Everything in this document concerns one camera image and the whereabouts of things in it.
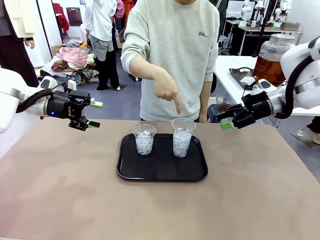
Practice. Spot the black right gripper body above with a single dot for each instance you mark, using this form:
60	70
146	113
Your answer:
260	106

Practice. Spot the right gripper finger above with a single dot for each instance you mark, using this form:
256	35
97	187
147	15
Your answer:
241	121
232	111

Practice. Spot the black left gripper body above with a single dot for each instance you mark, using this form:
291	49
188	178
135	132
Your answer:
60	106

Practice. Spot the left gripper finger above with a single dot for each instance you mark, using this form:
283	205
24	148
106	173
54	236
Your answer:
83	98
81	123

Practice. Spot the tall clear iced cup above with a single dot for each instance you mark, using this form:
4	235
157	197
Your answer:
182	142

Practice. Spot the short clear iced cup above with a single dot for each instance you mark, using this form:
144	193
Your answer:
144	145

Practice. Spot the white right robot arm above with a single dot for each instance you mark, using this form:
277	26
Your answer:
307	82

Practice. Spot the person's left forearm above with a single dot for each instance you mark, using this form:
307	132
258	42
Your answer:
205	100

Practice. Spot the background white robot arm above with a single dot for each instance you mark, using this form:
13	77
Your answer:
247	8
282	10

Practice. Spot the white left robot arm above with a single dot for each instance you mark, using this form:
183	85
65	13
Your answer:
7	105

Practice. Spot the person's right forearm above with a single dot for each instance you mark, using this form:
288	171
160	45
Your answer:
142	68

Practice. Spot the glass drink dispenser jar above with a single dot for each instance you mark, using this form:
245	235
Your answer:
267	67

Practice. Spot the person's right hand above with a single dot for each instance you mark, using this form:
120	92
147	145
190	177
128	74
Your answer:
165	87

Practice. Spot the clear glass bowl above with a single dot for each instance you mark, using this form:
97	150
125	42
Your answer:
225	100

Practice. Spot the black stool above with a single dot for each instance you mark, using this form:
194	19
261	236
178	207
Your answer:
212	113

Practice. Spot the dark metal tray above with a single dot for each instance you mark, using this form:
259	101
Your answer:
237	75

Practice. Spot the pile of colourful clothes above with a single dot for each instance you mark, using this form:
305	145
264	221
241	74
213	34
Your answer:
72	57

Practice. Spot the brown cardboard box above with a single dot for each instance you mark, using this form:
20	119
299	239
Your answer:
55	50

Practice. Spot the white computer tower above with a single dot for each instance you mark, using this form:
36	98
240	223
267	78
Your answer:
223	45

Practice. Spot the black clothes rack pole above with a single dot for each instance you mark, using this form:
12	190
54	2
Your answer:
45	32

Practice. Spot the background workbench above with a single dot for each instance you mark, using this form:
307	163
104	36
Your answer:
272	29

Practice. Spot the black tripod pole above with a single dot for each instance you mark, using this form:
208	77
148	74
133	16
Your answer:
265	25

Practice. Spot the dark square panel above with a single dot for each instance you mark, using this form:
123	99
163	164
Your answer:
74	16

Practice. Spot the person in grey sweatshirt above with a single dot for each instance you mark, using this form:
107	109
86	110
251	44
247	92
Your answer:
175	50

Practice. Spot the red hanging garment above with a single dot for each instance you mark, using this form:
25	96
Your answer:
61	17

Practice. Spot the metal rectangular container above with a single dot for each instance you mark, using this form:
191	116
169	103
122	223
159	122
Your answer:
290	25

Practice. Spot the black plastic serving tray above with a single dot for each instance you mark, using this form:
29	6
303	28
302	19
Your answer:
162	167

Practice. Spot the person in dark jacket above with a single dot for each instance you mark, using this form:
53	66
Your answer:
222	15

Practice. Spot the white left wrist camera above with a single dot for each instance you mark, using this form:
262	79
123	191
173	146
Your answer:
72	85

